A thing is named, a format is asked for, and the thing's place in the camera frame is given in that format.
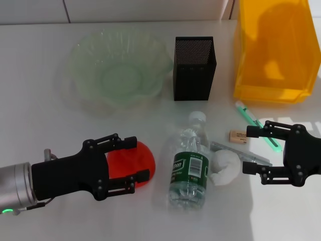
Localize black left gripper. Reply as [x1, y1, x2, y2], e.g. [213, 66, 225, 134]
[31, 134, 150, 201]

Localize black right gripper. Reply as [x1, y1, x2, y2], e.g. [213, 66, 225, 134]
[242, 120, 321, 188]

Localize red-orange fruit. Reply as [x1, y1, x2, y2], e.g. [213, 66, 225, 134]
[106, 140, 156, 188]

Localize white paper ball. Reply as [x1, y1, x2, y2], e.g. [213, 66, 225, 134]
[209, 149, 242, 186]

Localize green utility knife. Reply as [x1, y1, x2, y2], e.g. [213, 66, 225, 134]
[235, 100, 283, 153]

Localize clear green-label water bottle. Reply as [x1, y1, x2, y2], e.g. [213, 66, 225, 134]
[160, 111, 211, 211]

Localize beige eraser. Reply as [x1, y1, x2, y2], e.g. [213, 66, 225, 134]
[229, 129, 250, 144]

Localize silver pen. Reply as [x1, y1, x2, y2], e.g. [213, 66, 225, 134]
[210, 141, 273, 167]

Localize green glass fruit plate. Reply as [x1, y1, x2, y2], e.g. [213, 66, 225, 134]
[66, 29, 174, 111]

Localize black mesh pen holder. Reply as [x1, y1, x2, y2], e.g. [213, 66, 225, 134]
[172, 36, 217, 101]

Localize yellow plastic bin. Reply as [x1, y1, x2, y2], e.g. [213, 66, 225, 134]
[233, 0, 321, 104]

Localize left arm cable with connector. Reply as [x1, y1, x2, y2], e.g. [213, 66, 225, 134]
[15, 149, 58, 215]

